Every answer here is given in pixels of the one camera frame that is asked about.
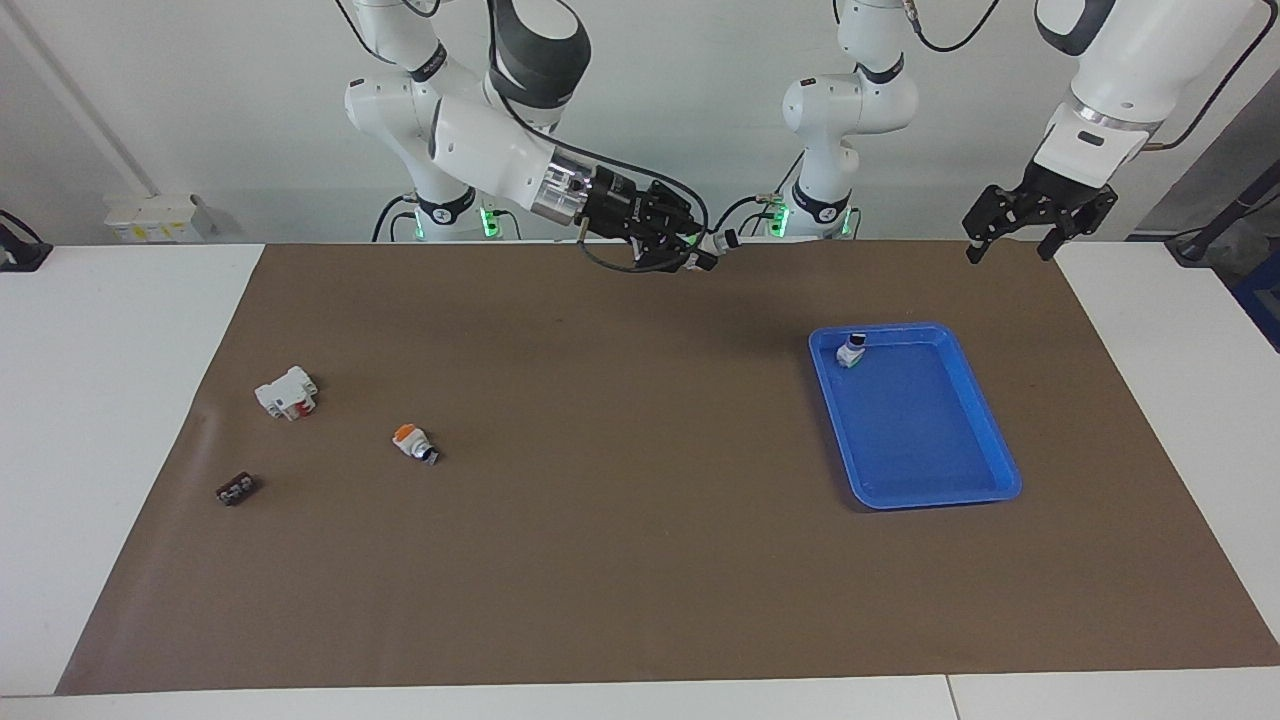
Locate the black stand with cable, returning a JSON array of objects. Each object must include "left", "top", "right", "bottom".
[{"left": 1165, "top": 185, "right": 1280, "bottom": 267}]

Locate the black clamp mount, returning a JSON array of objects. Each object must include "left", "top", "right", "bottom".
[{"left": 0, "top": 210, "right": 53, "bottom": 273}]

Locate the selector switch orange base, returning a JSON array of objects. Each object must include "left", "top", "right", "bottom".
[{"left": 392, "top": 423, "right": 442, "bottom": 468}]

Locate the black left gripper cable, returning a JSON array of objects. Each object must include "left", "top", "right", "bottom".
[{"left": 1143, "top": 0, "right": 1280, "bottom": 153}]

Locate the brown table mat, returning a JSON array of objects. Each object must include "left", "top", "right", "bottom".
[{"left": 55, "top": 240, "right": 1280, "bottom": 696}]

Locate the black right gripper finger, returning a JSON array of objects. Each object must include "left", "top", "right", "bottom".
[
  {"left": 625, "top": 240, "right": 721, "bottom": 273},
  {"left": 648, "top": 182, "right": 701, "bottom": 241}
]

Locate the blue plastic tray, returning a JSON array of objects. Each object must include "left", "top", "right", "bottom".
[{"left": 808, "top": 322, "right": 1023, "bottom": 511}]

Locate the white wall socket box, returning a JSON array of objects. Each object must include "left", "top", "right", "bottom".
[{"left": 104, "top": 193, "right": 208, "bottom": 244}]

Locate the black arm base cable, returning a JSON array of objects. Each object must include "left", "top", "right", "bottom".
[
  {"left": 372, "top": 193, "right": 413, "bottom": 243},
  {"left": 714, "top": 192, "right": 793, "bottom": 239}
]

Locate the blue box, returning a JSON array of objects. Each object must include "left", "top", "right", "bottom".
[{"left": 1233, "top": 250, "right": 1280, "bottom": 353}]

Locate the white wall cable conduit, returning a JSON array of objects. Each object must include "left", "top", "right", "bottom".
[{"left": 0, "top": 0, "right": 159, "bottom": 197}]

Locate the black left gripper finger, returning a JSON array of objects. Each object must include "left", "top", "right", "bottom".
[
  {"left": 963, "top": 185, "right": 1036, "bottom": 265},
  {"left": 1038, "top": 190, "right": 1119, "bottom": 263}
]

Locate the black arm joint cable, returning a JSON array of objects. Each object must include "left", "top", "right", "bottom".
[{"left": 903, "top": 0, "right": 1003, "bottom": 54}]

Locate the white circuit breaker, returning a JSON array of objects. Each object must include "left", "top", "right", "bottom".
[{"left": 254, "top": 366, "right": 319, "bottom": 422}]

